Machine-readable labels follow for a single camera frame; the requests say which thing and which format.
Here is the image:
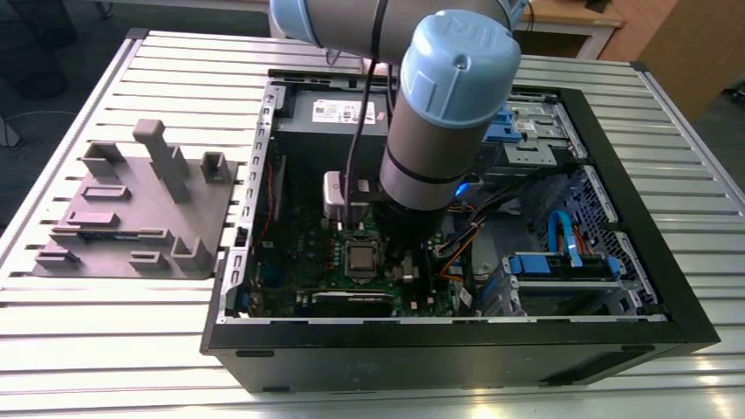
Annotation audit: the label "metal socket cover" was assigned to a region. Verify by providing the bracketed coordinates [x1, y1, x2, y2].
[344, 234, 380, 285]

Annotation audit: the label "green motherboard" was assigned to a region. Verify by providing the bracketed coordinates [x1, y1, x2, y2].
[250, 187, 461, 319]

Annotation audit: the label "black graphics card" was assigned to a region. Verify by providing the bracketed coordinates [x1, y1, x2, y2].
[294, 288, 396, 319]

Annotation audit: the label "hard disk in blue carrier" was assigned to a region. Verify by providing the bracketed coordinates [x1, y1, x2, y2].
[503, 251, 623, 284]

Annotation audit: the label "grey power supply unit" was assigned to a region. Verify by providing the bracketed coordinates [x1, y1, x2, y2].
[272, 90, 391, 206]

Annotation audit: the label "silver optical drive cage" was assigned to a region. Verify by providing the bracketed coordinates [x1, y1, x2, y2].
[476, 89, 588, 189]

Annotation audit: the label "blue drive carrier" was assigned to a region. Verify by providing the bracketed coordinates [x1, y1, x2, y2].
[485, 104, 524, 144]

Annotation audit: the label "black PC case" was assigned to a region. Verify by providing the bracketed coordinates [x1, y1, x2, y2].
[199, 67, 723, 394]

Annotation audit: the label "silver disk bay cage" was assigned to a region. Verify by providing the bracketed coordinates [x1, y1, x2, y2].
[473, 251, 668, 319]

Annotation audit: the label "grey parts rack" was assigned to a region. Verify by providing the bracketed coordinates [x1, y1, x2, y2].
[32, 118, 244, 280]

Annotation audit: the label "wooden cabinet panel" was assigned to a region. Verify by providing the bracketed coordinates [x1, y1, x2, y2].
[599, 0, 745, 127]

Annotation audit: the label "orange wires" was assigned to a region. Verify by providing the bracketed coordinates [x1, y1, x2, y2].
[437, 255, 468, 285]

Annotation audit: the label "wrist camera blue light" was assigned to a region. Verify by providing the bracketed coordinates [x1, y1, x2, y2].
[451, 172, 484, 206]

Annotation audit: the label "black cable bundle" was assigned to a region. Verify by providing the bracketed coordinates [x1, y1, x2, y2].
[439, 164, 584, 258]

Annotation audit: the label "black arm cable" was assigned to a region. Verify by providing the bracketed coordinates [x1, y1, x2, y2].
[346, 0, 391, 228]

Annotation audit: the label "blue flat wire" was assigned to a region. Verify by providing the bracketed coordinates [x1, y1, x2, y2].
[547, 209, 584, 270]

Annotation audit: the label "wooden desk white frame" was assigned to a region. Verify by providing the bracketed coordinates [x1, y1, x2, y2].
[511, 0, 628, 58]

